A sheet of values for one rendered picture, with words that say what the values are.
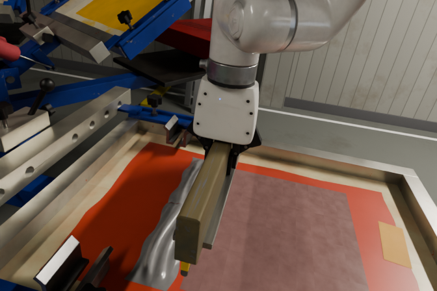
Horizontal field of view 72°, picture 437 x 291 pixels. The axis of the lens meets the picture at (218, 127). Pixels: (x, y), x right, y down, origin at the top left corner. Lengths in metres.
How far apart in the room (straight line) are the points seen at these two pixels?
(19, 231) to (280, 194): 0.51
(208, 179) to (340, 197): 0.43
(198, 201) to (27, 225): 0.33
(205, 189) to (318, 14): 0.26
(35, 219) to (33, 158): 0.12
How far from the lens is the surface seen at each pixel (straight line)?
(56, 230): 0.63
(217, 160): 0.46
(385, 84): 3.79
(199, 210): 0.37
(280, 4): 0.36
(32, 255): 0.61
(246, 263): 0.57
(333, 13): 0.41
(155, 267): 0.55
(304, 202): 0.72
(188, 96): 3.32
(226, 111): 0.47
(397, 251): 0.71
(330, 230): 0.68
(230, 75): 0.43
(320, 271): 0.60
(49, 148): 0.71
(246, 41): 0.35
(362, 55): 3.62
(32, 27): 1.21
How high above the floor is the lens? 1.40
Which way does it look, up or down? 28 degrees down
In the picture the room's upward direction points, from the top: 7 degrees clockwise
